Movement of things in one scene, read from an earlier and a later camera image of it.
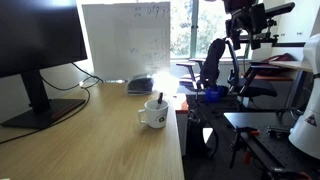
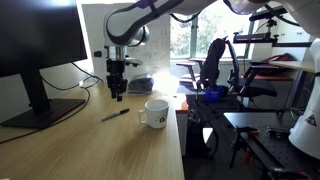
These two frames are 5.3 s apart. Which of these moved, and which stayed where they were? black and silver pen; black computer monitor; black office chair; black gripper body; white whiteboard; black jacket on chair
Moved: black gripper body; black and silver pen
Stayed: black computer monitor; black office chair; black jacket on chair; white whiteboard
